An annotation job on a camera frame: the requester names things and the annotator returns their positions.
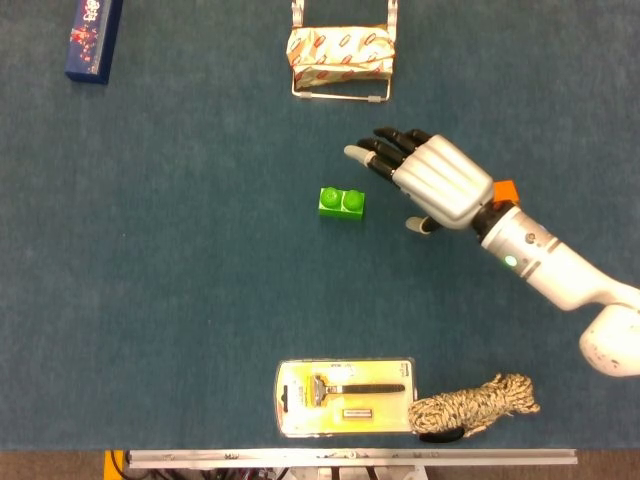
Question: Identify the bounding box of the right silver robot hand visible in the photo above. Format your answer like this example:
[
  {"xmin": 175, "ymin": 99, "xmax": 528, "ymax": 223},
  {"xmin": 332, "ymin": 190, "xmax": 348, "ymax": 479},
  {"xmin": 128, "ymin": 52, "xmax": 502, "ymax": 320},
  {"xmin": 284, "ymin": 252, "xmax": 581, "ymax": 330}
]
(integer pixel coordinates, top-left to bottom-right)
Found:
[{"xmin": 343, "ymin": 127, "xmax": 496, "ymax": 235}]

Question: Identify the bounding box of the orange toy brick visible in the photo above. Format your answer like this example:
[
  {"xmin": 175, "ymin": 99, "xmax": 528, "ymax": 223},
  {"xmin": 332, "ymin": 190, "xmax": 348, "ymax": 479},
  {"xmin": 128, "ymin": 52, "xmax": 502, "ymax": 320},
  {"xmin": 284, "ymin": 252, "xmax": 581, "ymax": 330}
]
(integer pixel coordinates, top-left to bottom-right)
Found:
[{"xmin": 492, "ymin": 179, "xmax": 521, "ymax": 205}]

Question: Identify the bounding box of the green toy brick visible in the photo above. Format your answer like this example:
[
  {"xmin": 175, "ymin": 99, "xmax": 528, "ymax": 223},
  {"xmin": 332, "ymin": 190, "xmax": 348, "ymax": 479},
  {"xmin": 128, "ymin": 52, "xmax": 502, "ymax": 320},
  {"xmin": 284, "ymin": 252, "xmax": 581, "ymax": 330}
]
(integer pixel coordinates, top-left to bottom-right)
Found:
[{"xmin": 318, "ymin": 186, "xmax": 366, "ymax": 223}]

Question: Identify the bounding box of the paper package with red ovals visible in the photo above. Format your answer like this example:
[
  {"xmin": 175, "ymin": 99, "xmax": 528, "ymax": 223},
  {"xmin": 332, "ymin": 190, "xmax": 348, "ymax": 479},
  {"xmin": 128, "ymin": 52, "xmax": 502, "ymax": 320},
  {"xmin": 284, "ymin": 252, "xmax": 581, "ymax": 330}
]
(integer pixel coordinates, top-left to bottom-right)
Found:
[{"xmin": 285, "ymin": 25, "xmax": 396, "ymax": 91}]

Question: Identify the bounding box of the razor blister pack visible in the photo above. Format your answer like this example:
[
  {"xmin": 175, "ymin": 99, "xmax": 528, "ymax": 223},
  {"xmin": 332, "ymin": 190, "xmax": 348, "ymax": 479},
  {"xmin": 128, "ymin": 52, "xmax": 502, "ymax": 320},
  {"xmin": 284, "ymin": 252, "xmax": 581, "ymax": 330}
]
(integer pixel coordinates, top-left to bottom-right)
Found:
[{"xmin": 274, "ymin": 356, "xmax": 418, "ymax": 439}]

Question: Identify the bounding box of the dark blue printed box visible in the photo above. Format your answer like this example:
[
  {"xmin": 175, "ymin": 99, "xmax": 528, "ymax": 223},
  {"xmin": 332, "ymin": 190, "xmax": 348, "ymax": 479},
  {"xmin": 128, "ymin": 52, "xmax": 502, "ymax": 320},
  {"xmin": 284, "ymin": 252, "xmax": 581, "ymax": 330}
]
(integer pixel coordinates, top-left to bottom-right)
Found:
[{"xmin": 64, "ymin": 0, "xmax": 125, "ymax": 85}]

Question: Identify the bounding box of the metal wire stand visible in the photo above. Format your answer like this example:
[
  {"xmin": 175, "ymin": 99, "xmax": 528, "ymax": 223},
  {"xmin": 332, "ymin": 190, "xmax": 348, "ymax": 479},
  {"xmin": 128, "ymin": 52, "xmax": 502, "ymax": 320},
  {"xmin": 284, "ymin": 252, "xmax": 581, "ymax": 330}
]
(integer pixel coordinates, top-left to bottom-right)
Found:
[{"xmin": 290, "ymin": 0, "xmax": 401, "ymax": 105}]

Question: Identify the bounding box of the speckled rope bundle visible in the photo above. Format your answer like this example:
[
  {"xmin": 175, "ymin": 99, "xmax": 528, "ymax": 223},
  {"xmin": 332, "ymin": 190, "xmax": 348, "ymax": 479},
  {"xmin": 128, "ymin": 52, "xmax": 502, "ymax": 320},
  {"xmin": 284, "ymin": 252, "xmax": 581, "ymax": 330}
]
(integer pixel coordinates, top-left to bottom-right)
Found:
[{"xmin": 407, "ymin": 372, "xmax": 542, "ymax": 438}]

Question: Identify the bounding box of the aluminium profile rail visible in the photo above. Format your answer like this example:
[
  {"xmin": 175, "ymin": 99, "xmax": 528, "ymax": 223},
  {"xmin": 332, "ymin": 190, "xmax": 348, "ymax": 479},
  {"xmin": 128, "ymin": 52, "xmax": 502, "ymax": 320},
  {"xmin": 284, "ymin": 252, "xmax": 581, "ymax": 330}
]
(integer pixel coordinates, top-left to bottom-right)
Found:
[{"xmin": 124, "ymin": 448, "xmax": 579, "ymax": 470}]

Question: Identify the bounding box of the yellow bracket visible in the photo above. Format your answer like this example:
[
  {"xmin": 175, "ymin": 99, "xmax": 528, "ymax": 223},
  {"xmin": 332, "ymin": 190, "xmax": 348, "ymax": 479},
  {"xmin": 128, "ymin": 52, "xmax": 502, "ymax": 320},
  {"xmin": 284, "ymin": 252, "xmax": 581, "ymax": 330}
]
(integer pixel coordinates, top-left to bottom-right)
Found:
[{"xmin": 103, "ymin": 449, "xmax": 126, "ymax": 480}]

